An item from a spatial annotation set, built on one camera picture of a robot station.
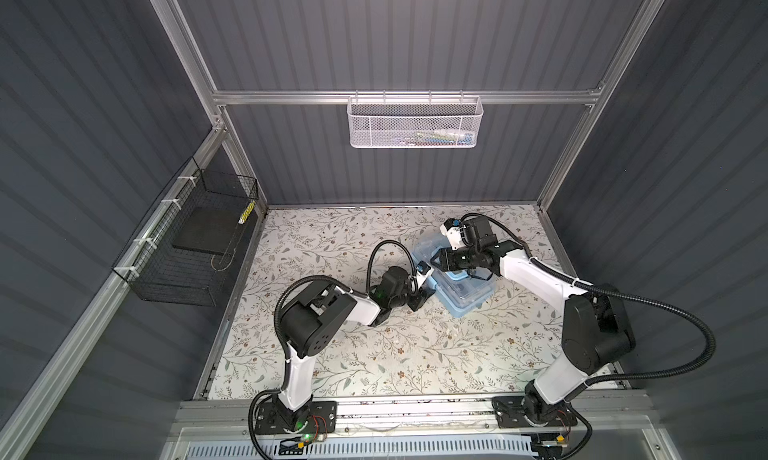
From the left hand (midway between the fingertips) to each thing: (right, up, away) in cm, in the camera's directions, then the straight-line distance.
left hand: (428, 283), depth 94 cm
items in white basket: (+3, +46, -1) cm, 46 cm away
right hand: (+3, +7, -4) cm, 9 cm away
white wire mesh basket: (-4, +63, +29) cm, 69 cm away
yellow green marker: (-52, +22, -12) cm, 58 cm away
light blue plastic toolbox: (+8, -1, -10) cm, 13 cm away
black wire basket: (-63, +12, -22) cm, 68 cm away
